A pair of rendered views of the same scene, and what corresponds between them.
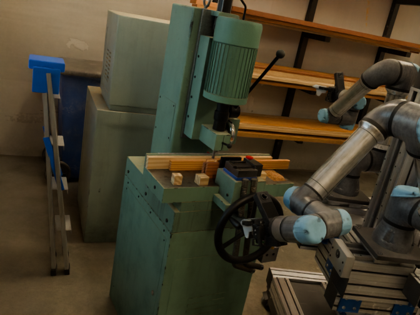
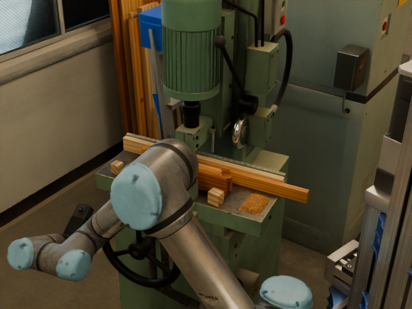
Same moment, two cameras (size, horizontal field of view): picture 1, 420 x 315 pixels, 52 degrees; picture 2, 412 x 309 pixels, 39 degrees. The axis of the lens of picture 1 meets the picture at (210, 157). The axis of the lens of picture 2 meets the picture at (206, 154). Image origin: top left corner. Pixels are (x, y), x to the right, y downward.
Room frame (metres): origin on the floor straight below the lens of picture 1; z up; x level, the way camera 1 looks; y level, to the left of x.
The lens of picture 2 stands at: (0.80, -1.46, 1.96)
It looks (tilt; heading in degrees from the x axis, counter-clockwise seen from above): 31 degrees down; 57
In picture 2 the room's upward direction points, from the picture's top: 1 degrees clockwise
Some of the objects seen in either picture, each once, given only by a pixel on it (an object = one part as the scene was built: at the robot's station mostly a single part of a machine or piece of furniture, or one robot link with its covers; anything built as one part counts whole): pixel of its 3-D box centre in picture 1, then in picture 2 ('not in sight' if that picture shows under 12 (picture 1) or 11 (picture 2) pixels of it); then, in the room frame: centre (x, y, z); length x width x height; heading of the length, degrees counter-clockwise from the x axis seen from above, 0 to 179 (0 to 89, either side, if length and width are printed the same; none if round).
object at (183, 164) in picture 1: (233, 164); (221, 173); (1.73, -0.11, 0.92); 0.60 x 0.02 x 0.04; 122
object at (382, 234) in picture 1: (395, 231); not in sight; (1.48, -0.74, 0.87); 0.15 x 0.15 x 0.10
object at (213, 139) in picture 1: (214, 139); (194, 135); (1.69, 0.00, 1.03); 0.14 x 0.07 x 0.09; 32
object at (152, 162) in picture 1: (213, 162); (199, 162); (1.70, -0.02, 0.93); 0.60 x 0.02 x 0.05; 122
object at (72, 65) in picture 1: (84, 121); not in sight; (3.37, 1.08, 0.48); 0.64 x 0.54 x 0.97; 116
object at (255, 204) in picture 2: (274, 174); (254, 202); (1.74, -0.29, 0.91); 0.10 x 0.07 x 0.02; 32
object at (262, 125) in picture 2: (226, 129); (256, 126); (1.91, -0.05, 1.02); 0.09 x 0.07 x 0.12; 122
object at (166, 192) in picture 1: (225, 186); (181, 195); (1.59, -0.09, 0.87); 0.61 x 0.30 x 0.06; 122
